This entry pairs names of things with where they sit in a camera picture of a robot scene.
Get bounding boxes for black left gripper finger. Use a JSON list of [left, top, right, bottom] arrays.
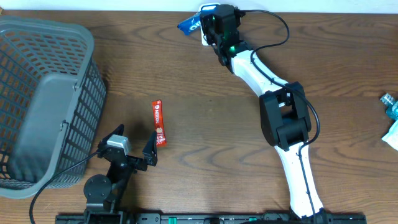
[[101, 124, 124, 143], [142, 131, 158, 167]]

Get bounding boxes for blue Oreo cookie pack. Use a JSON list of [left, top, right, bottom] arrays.
[[177, 12, 201, 35]]

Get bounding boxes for red Nescafe stick sachet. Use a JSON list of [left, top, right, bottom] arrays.
[[152, 100, 167, 146]]

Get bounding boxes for teal mouthwash bottle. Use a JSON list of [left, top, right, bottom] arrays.
[[380, 93, 397, 121]]

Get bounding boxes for green wet wipes pack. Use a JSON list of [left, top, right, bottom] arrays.
[[381, 120, 398, 151]]

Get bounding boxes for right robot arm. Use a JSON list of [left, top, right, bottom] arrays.
[[194, 3, 323, 223]]

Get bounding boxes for white barcode scanner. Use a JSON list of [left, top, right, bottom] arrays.
[[198, 2, 220, 46]]

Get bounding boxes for grey plastic basket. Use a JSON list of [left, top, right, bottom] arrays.
[[1, 16, 106, 199]]

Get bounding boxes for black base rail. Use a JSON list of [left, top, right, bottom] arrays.
[[55, 210, 367, 224]]

